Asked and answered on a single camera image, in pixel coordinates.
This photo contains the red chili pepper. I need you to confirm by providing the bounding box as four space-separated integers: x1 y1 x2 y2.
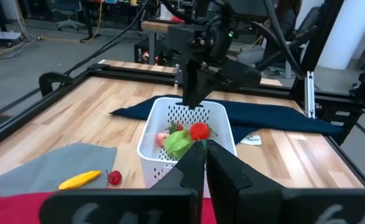
189 122 213 147

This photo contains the yellow toy banana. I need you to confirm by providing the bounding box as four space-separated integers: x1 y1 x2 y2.
58 170 103 191

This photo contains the large red toy strawberry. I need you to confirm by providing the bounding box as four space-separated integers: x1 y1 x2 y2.
168 121 185 134

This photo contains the black aluminium table frame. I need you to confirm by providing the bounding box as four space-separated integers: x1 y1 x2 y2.
0 0 365 189

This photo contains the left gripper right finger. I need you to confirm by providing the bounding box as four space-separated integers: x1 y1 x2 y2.
205 139 365 224

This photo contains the white perforated plastic basket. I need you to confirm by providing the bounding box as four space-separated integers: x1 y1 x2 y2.
137 96 238 198

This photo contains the office chair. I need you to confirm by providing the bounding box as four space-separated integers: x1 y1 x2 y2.
50 0 88 32

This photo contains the person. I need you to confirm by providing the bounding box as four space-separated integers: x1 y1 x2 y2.
236 0 304 68

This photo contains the pink toy peach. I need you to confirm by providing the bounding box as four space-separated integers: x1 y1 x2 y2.
155 133 170 147

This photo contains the white cloth label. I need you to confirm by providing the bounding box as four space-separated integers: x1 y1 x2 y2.
240 134 263 146

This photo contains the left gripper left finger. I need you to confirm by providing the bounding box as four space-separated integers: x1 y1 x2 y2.
39 140 206 224

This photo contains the grey cloth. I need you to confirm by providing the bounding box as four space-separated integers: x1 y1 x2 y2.
0 142 118 197

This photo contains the navy blue cloth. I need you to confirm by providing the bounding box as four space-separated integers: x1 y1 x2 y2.
109 94 346 146

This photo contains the green toy starfruit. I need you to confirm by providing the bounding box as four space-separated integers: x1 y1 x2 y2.
163 129 194 159

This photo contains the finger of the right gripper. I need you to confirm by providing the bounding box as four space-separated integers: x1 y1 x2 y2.
193 73 225 110
182 62 201 108

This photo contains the black computer tower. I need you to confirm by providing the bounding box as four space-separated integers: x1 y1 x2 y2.
134 39 170 66

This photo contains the red cloth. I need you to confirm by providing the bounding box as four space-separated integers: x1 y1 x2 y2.
0 188 217 224

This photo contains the red toy cherry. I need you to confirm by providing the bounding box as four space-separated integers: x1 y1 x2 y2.
105 169 123 186

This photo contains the white building column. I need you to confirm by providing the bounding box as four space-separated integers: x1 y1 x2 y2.
317 0 365 71

